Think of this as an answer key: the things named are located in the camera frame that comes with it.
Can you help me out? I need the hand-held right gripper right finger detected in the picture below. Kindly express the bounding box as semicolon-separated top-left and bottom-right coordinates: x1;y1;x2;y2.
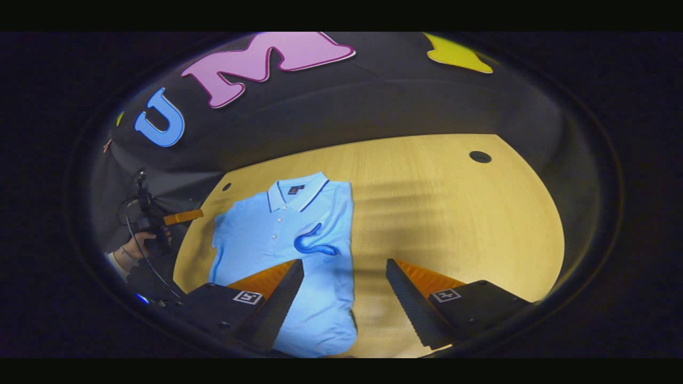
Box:
385;259;537;351

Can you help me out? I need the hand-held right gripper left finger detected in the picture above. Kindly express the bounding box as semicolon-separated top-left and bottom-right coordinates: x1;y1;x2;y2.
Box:
168;259;305;356

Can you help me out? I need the light blue T-shirt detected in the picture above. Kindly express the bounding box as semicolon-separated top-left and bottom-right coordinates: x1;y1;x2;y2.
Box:
208;171;359;358

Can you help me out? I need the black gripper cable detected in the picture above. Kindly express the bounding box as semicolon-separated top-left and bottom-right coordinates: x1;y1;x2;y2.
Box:
124;197;186;300

